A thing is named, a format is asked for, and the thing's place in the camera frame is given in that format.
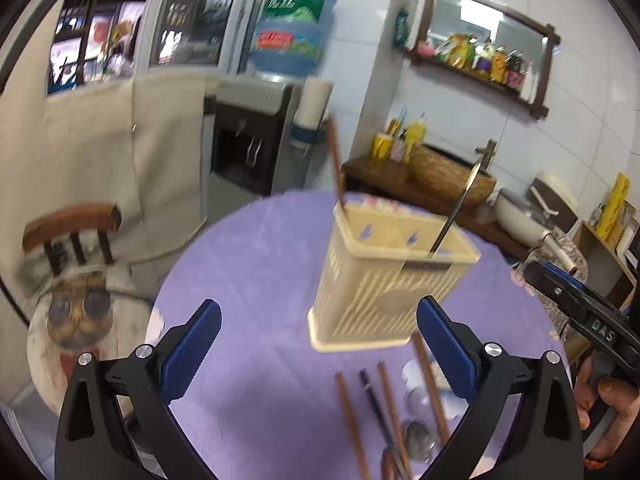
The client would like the white rice cooker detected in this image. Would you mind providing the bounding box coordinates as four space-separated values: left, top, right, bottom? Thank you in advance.
492 187 576 273
530 170 581 231

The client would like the glass door display fridge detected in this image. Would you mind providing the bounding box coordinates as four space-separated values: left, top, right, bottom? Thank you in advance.
47 0 251 96

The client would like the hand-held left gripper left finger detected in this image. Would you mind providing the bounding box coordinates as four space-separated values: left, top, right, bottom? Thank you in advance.
54 299 222 480

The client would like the metal spoon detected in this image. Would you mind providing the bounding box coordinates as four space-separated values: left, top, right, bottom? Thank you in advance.
404 420 437 462
404 387 432 415

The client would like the yellow cup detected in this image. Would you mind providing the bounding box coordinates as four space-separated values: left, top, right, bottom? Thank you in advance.
371 132 394 161

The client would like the yellow squeeze bottle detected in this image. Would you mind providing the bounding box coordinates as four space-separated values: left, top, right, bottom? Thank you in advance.
404 115 427 163

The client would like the purple floral tablecloth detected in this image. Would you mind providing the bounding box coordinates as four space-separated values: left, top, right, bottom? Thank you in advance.
150 187 576 480

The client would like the green hanging packet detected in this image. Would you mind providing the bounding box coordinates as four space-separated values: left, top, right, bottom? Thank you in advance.
395 7 411 50

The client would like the row of colourful bottles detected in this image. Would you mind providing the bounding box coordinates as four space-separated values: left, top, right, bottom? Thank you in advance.
435 32 533 93

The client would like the dark wooden counter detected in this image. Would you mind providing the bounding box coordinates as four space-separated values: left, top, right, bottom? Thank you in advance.
341 156 531 261

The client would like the beige plastic utensil holder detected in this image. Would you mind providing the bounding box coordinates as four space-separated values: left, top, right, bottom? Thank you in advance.
307 204 482 352

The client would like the beige cloth cover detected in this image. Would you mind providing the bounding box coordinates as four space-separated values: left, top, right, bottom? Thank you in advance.
0 70 221 401

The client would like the blue water jug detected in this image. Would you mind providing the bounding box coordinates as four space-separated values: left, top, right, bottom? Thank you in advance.
248 0 337 78

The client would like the wooden wall shelf with bottles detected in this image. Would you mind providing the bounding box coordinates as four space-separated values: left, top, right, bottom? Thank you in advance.
410 0 561 120

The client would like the brown wooden chopstick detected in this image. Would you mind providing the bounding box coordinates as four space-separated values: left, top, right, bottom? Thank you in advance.
377 362 414 480
411 335 451 446
335 372 372 480
326 117 347 208

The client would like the grey water dispenser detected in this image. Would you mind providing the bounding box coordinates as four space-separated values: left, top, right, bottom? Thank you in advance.
210 77 296 196

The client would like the cat print cushion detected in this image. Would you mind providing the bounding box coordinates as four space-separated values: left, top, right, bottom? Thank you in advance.
27 267 157 411

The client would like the brass faucet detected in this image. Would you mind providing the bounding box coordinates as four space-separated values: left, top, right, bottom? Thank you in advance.
475 140 499 168

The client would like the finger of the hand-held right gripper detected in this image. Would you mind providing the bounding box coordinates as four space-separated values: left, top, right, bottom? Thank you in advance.
523 259 640 361

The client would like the wooden chair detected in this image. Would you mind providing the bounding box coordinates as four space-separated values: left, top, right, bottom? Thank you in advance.
22 203 123 277

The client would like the thin metal utensil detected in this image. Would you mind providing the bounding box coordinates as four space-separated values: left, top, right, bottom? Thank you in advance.
430 160 482 253

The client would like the black chopstick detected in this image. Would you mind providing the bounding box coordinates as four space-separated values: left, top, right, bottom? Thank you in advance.
359 369 407 480

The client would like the wooden box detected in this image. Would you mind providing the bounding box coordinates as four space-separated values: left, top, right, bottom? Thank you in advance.
572 220 638 306

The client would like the yellow package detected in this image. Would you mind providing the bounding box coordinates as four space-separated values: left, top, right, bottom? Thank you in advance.
597 172 632 241

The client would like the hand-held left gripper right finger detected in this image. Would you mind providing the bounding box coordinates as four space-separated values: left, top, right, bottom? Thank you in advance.
416 296 585 480

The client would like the person's right hand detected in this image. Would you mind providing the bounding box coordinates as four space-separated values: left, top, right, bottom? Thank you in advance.
574 357 640 468

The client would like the woven basket basin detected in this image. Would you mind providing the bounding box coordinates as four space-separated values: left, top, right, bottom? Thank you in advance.
410 144 497 206

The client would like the white paper cup holder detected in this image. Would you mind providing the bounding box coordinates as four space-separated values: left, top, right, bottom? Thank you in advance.
292 78 334 146

